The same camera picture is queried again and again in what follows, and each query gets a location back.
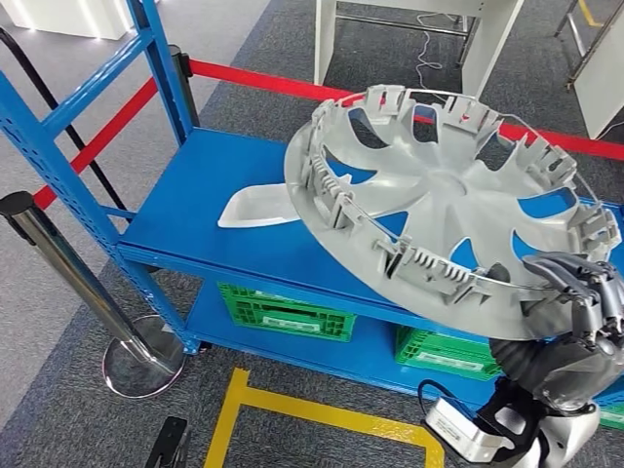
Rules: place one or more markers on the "steel framed white panel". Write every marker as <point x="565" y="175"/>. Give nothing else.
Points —
<point x="604" y="84"/>

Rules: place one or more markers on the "blue metal shelf rack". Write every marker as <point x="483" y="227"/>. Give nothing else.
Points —
<point x="204" y="194"/>

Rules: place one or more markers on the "red barrier belt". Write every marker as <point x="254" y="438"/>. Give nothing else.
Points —
<point x="97" y="141"/>
<point x="253" y="79"/>

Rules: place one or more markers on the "white table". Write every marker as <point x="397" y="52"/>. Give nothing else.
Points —
<point x="324" y="39"/>

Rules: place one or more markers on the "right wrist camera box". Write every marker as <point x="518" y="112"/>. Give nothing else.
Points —
<point x="456" y="433"/>

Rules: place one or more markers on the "grey plastic wheel cover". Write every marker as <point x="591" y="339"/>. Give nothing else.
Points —
<point x="438" y="206"/>

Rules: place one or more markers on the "green plastic crate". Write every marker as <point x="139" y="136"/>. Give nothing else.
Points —
<point x="438" y="355"/>
<point x="292" y="316"/>
<point x="612" y="416"/>

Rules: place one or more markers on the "yellow floor tape strip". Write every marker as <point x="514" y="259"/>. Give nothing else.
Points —
<point x="590" y="13"/>

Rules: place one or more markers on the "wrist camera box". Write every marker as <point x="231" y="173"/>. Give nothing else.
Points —
<point x="456" y="433"/>
<point x="166" y="442"/>

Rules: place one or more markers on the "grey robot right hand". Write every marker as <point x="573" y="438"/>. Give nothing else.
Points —
<point x="594" y="303"/>

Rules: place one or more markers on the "black pole stand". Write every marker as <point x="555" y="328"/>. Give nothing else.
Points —
<point x="109" y="194"/>

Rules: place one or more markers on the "white plastic mirror cover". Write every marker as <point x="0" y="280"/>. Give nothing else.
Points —
<point x="258" y="206"/>

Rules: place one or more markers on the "chrome stanchion post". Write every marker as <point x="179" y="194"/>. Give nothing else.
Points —
<point x="184" y="90"/>
<point x="146" y="371"/>

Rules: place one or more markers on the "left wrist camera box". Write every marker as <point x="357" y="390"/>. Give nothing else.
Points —
<point x="166" y="442"/>

